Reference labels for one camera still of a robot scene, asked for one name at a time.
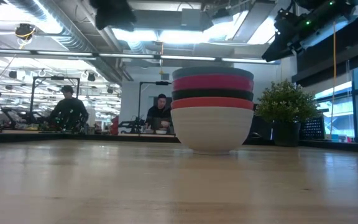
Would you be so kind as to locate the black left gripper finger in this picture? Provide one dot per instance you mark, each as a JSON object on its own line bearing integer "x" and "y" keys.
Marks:
{"x": 113, "y": 14}

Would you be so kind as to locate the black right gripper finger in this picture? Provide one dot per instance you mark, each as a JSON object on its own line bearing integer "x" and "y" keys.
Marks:
{"x": 278, "y": 51}

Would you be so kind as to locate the blue plastic bowl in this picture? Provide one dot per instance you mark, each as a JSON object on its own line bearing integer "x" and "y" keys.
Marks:
{"x": 212, "y": 72}

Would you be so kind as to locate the magenta plastic bowl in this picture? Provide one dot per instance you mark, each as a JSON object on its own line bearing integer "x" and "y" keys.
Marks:
{"x": 212, "y": 83}

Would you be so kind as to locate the black plastic bowl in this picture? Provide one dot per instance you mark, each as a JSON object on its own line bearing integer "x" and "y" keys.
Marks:
{"x": 212, "y": 95}

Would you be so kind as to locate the red plastic bowl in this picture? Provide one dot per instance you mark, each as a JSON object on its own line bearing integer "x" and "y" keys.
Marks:
{"x": 212, "y": 103}

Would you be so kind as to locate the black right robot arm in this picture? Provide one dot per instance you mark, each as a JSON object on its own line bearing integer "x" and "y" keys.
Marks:
{"x": 337, "y": 9}

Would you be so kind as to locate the green potted plant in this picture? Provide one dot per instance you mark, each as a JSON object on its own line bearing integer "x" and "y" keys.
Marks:
{"x": 286, "y": 102}

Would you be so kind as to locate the black perforated panel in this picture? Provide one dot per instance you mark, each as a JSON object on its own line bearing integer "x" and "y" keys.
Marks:
{"x": 312, "y": 128}

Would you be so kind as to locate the white plastic bowl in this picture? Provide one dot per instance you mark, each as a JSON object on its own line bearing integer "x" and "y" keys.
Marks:
{"x": 212, "y": 129}

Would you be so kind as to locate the person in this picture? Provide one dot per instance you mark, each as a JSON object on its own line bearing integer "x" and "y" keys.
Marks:
{"x": 69, "y": 110}
{"x": 159, "y": 115}

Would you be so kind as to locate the red object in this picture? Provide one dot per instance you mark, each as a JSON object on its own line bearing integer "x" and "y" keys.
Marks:
{"x": 114, "y": 126}

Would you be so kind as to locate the silver overhead rail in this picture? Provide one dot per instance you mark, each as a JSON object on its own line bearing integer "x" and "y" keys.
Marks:
{"x": 129, "y": 56}

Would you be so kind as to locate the black aluminium table frame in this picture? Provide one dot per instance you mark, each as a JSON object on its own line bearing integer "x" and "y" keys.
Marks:
{"x": 73, "y": 138}

